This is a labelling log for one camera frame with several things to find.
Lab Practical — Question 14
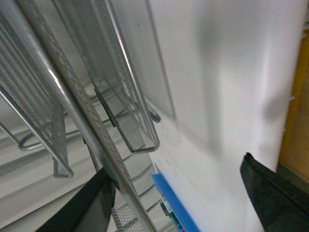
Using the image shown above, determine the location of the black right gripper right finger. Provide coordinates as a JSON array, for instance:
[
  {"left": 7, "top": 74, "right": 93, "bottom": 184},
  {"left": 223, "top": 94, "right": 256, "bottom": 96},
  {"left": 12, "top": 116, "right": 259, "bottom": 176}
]
[{"left": 239, "top": 153, "right": 309, "bottom": 232}]

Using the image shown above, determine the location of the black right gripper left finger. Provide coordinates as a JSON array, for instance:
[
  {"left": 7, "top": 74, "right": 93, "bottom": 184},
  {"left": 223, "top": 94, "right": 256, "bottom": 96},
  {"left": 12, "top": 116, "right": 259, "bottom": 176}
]
[{"left": 38, "top": 169, "right": 115, "bottom": 232}]

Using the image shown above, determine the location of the silver mesh three-tier rack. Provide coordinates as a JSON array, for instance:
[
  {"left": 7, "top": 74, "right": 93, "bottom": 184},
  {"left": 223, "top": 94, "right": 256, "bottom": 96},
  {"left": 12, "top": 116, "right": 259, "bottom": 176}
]
[{"left": 0, "top": 0, "right": 156, "bottom": 232}]

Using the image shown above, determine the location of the white curtain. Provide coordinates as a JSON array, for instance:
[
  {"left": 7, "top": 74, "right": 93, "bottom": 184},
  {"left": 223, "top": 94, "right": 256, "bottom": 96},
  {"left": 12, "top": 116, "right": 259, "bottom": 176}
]
[{"left": 0, "top": 125, "right": 174, "bottom": 232}]

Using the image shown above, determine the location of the green terminal block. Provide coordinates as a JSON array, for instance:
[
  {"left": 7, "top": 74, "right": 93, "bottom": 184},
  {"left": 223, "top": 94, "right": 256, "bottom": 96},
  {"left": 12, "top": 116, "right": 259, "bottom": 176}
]
[{"left": 158, "top": 200, "right": 184, "bottom": 232}]

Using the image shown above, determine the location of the blue plastic tray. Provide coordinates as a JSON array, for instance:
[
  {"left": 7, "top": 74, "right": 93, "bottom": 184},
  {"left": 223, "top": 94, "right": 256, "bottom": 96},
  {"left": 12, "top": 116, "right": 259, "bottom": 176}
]
[{"left": 151, "top": 163, "right": 201, "bottom": 232}]

